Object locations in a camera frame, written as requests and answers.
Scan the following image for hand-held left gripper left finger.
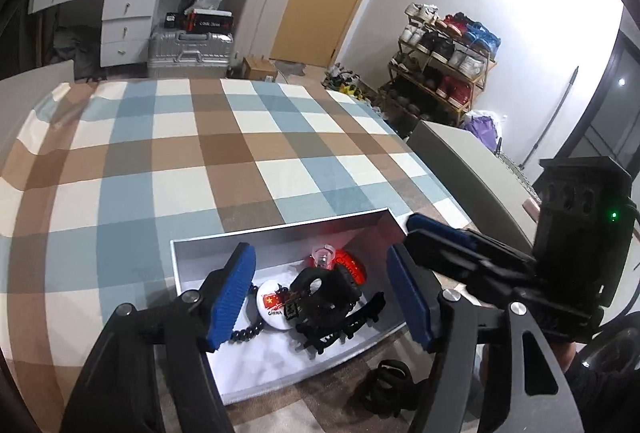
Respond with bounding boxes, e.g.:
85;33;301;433
60;242;258;433

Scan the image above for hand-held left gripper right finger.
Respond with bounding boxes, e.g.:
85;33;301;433
386;244;586;433

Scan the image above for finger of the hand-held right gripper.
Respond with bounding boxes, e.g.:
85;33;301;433
406;213;538;266
407;233;541;309

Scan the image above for black braided hair tie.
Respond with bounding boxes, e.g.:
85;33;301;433
227;320;266;344

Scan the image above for white round badge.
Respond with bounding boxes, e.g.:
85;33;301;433
255;280;301;330

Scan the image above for black long hair clip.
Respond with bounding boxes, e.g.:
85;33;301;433
300;293;386;356

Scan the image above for red oval badge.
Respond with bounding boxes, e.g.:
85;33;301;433
305;250;368;294

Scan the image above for silver cardboard box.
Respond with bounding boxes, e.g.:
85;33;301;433
170;208;408;406

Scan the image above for black fuzzy hair claw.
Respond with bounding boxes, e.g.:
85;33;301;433
360;359;418;416

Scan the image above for grey bed board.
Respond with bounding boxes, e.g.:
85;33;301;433
409;120;543;249
0;60;76;168

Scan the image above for purple bag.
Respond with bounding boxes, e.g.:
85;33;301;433
465;113;501;148

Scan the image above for checkered blanket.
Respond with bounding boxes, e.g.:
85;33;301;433
0;78;471;433

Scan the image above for pile of loose shoes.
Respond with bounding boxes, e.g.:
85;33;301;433
322;65;376;106

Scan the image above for rows of shoes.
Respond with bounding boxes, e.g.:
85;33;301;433
400;3;501;106

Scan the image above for wooden shoe rack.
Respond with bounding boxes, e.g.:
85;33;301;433
377;3;501;128

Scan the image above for brown cardboard box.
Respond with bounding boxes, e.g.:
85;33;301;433
242;57;278;82

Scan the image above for silver suitcase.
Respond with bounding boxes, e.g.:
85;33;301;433
147;27;236;80

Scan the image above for black red flat box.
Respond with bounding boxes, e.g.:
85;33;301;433
187;8;233;34

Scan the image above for white suitcase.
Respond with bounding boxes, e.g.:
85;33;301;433
231;0;296;64

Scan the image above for white drawer dresser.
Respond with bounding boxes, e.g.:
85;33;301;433
27;0;163;68

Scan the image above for long mop handle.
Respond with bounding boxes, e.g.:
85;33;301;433
522;65;581;168

